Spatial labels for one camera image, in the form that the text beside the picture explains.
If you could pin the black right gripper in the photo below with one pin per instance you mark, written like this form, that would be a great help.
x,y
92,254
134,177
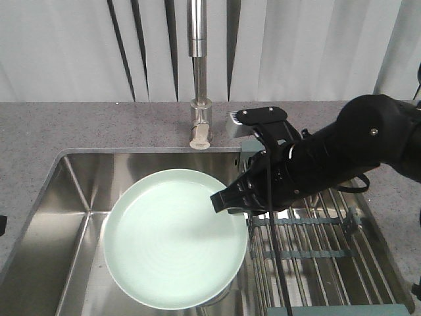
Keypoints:
x,y
270,181

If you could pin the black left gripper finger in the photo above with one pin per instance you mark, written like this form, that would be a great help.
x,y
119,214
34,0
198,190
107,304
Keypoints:
x,y
3,224

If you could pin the light green round plate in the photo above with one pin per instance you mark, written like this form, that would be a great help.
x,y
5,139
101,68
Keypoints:
x,y
166,247

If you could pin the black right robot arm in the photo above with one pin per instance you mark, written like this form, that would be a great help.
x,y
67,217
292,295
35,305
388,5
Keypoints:
x,y
370,130

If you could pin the teal roll-up drying rack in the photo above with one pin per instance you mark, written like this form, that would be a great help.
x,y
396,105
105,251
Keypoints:
x,y
327,252

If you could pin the stainless steel sink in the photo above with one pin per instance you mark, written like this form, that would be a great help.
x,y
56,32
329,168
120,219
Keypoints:
x,y
59,268

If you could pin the stainless steel faucet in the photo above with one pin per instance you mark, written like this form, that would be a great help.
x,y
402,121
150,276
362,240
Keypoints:
x,y
201,113

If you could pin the white pleated curtain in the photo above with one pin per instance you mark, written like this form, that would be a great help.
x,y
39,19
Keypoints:
x,y
256,50

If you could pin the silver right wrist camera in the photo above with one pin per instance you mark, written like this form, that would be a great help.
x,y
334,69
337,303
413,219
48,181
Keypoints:
x,y
242,122

